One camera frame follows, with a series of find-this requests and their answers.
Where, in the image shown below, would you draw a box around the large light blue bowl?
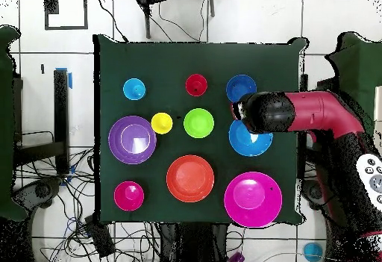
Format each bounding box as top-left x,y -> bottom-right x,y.
228,119 -> 274,157

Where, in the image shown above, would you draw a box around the green bowl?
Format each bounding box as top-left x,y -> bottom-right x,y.
183,107 -> 215,140

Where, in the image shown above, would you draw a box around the yellow cup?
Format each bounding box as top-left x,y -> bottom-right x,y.
150,112 -> 174,135

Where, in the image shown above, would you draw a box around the orange bowl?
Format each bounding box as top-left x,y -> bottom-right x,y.
166,155 -> 215,204

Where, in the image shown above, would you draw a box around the red cup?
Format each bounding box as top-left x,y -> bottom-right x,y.
185,73 -> 209,98

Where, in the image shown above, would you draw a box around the purple bowl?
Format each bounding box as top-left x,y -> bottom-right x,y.
107,115 -> 157,165

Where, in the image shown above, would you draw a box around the small dark blue bowl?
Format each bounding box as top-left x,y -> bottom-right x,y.
225,74 -> 257,103

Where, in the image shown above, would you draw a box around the light blue cup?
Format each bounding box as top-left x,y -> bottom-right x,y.
122,78 -> 147,101

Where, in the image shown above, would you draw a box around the dark green tablecloth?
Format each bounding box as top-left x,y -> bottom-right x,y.
93,34 -> 308,225

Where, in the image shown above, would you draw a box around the small crimson bowl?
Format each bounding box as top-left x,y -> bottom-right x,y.
113,181 -> 145,212

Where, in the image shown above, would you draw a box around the large pink bowl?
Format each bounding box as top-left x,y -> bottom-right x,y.
223,171 -> 284,228

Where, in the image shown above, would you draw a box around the black tripod stand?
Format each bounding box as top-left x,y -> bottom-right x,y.
134,0 -> 216,40

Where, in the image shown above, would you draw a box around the blue tape strip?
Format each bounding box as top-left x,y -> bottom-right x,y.
55,67 -> 73,90

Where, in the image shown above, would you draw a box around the black power strip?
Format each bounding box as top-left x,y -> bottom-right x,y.
84,215 -> 116,258

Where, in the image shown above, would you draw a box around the blue disc on floor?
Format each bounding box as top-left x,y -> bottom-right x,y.
302,242 -> 325,262

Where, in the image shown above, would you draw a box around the side table with green cloth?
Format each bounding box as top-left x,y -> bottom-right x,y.
0,25 -> 28,222
324,31 -> 382,155

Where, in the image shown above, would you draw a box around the white boxes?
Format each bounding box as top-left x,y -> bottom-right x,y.
374,85 -> 382,155

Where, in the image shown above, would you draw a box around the tangle of black cables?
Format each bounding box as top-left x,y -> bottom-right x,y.
14,148 -> 162,262

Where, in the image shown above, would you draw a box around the black metal frame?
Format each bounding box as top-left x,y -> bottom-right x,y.
298,73 -> 332,155
13,69 -> 71,176

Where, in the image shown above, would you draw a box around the dark square floor frame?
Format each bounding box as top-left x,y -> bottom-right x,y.
43,0 -> 89,31

